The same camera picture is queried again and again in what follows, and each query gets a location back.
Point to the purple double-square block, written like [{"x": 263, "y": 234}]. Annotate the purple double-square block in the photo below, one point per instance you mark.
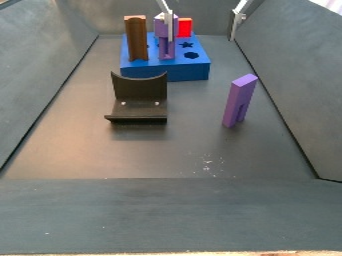
[{"x": 238, "y": 101}]

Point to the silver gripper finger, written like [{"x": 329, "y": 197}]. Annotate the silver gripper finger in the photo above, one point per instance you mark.
[
  {"x": 166, "y": 16},
  {"x": 238, "y": 16}
]

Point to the purple pentagon-top block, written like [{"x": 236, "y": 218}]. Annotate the purple pentagon-top block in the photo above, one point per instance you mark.
[{"x": 166, "y": 46}]

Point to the black curved stand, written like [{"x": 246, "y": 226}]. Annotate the black curved stand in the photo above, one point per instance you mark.
[{"x": 141, "y": 99}]

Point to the red block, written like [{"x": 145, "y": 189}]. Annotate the red block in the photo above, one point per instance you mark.
[{"x": 185, "y": 27}]

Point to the brown notched block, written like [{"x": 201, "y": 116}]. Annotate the brown notched block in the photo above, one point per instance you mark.
[{"x": 137, "y": 37}]

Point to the blue shape-sorter base block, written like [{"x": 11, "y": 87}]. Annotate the blue shape-sorter base block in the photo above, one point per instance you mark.
[{"x": 190, "y": 66}]

